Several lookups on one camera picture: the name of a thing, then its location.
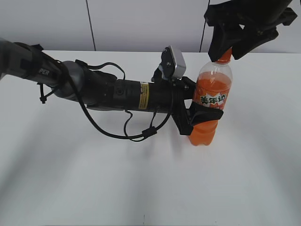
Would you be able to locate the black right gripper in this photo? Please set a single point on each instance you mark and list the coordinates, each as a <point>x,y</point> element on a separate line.
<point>258,19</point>

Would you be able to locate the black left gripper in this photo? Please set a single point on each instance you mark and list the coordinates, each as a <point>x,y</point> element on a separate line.
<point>168,96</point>

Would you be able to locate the orange bottle cap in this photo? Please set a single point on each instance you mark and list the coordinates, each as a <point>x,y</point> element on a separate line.
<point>225,58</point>

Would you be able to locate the orange soda bottle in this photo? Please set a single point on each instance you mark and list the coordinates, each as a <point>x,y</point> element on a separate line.
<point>212,90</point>

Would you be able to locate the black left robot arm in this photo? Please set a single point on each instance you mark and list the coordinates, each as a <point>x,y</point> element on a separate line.
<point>96,90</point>

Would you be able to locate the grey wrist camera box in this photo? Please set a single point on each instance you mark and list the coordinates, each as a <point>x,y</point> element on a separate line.
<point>173,65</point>

